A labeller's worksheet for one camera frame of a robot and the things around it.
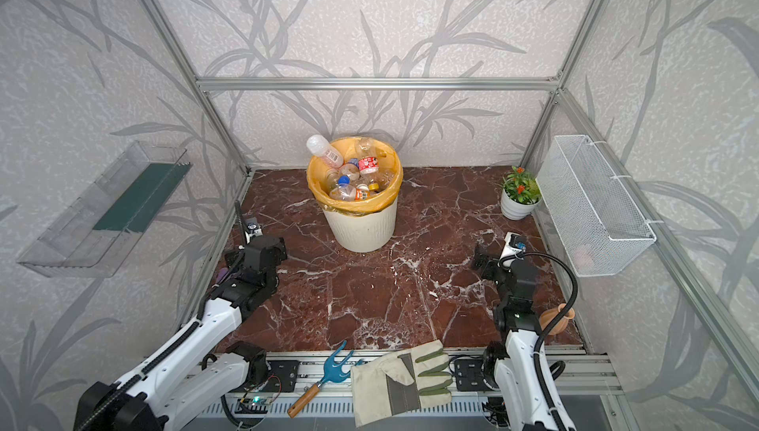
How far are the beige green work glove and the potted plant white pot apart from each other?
0.52 metres

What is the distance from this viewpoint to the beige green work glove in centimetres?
71

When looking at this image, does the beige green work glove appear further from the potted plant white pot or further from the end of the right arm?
the potted plant white pot

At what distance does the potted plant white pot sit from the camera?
0.96 m
